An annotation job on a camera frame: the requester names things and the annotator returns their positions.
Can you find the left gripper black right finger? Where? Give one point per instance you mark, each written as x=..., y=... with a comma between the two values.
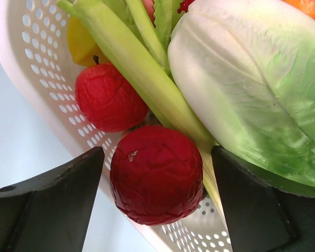
x=263, y=211

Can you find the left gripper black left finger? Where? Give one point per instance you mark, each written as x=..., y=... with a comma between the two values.
x=51, y=211

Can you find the green lettuce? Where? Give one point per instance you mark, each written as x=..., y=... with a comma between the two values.
x=247, y=69

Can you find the red spotted mushroom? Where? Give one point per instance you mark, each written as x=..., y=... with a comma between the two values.
x=156, y=176

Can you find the yellow bell pepper in basket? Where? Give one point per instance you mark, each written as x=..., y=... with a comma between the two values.
x=82, y=45

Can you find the white plastic basket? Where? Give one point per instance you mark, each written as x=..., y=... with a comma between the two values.
x=41, y=125

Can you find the green celery stalk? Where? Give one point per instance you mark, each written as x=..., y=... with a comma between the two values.
x=137, y=45

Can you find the orange persimmon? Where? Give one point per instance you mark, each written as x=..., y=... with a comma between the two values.
x=306, y=6

